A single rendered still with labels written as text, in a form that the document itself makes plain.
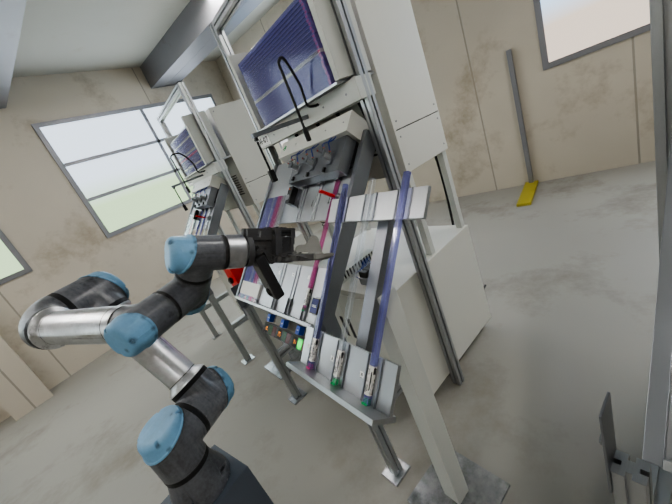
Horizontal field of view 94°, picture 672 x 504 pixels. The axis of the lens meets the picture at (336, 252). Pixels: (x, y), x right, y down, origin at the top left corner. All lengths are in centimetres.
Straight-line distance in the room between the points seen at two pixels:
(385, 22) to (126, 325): 126
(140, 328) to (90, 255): 398
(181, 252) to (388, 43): 107
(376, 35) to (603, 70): 280
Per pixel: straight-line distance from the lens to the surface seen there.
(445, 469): 125
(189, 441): 97
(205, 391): 100
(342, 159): 114
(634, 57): 390
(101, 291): 105
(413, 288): 135
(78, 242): 462
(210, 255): 68
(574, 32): 386
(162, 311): 69
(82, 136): 488
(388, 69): 136
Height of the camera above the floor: 124
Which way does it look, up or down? 19 degrees down
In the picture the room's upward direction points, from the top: 23 degrees counter-clockwise
